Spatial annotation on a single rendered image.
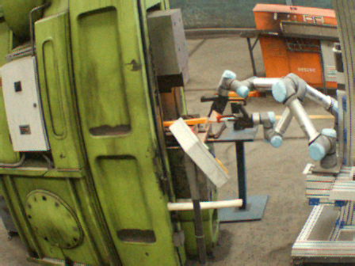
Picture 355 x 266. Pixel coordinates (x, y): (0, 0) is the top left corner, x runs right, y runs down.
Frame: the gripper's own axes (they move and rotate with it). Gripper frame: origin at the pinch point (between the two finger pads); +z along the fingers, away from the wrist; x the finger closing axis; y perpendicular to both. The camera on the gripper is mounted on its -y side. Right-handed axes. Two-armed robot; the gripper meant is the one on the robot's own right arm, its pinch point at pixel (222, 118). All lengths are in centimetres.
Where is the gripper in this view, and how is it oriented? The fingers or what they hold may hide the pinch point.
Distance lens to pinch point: 325.6
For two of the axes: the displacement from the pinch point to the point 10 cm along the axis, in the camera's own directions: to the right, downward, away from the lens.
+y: 1.6, 9.1, 3.8
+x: 1.9, -4.0, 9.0
